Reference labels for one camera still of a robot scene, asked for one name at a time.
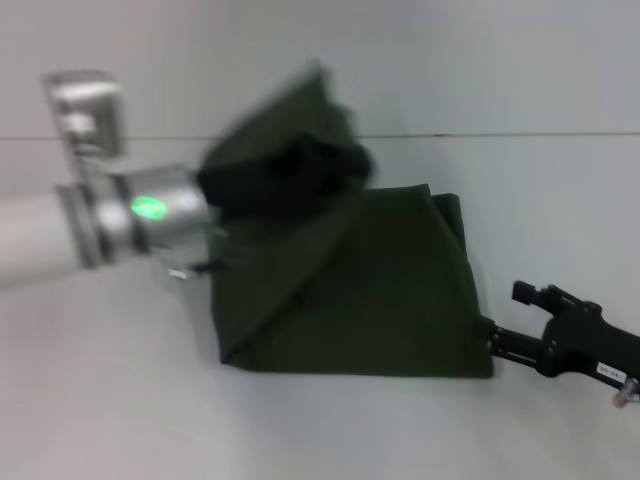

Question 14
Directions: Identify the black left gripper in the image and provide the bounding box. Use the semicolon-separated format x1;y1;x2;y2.
197;135;377;216

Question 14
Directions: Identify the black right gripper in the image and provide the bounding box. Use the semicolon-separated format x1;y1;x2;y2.
487;280;640;385

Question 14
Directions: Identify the dark green shirt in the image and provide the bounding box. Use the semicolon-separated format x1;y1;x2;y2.
199;59;496;382

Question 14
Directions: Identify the right gripper cable silver plug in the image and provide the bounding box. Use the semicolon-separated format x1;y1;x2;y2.
613;377;640;410

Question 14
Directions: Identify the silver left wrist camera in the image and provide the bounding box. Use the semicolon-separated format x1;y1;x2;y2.
42;69;126;164

